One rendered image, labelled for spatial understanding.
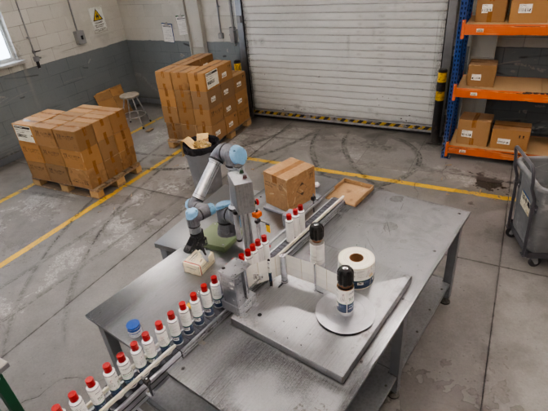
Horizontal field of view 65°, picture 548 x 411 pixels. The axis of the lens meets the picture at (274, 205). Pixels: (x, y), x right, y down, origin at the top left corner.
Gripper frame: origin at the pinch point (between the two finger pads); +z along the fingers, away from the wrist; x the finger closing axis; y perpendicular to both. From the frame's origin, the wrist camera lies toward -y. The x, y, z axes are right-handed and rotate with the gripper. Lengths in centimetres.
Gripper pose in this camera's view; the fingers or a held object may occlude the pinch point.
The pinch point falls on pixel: (198, 259)
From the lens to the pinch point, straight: 278.5
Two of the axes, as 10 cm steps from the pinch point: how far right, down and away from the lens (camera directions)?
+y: 4.6, -4.7, 7.5
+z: 0.7, 8.6, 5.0
